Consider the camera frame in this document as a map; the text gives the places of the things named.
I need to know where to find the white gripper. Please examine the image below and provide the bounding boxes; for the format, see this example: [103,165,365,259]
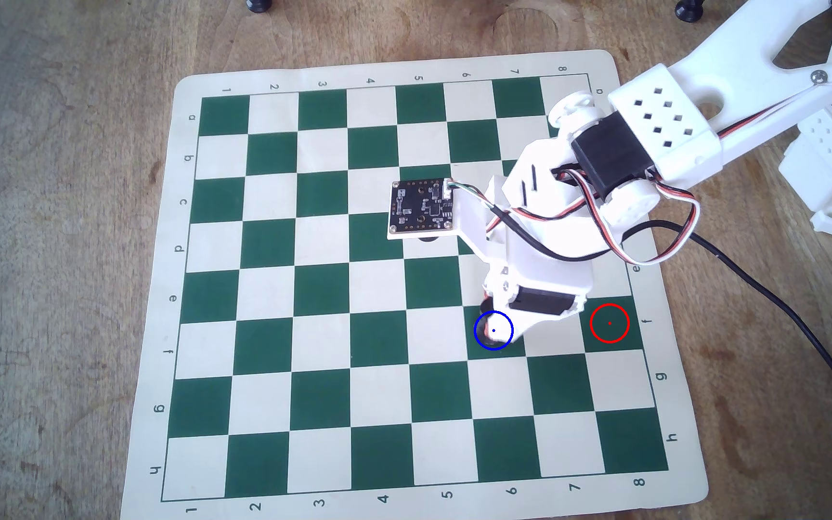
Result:
[456,140,621,345]

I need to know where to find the black rook chess piece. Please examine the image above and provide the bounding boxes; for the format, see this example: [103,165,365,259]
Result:
[478,292,515,352]

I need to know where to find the green and white chess mat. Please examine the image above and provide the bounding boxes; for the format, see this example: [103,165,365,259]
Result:
[120,49,710,520]

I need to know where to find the black camera circuit board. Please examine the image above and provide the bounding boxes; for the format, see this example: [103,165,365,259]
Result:
[386,178,458,241]

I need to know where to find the red white black servo wires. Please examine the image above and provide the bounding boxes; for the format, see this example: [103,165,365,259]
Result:
[484,72,832,267]

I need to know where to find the black cable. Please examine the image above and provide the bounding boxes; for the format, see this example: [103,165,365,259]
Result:
[487,208,832,429]

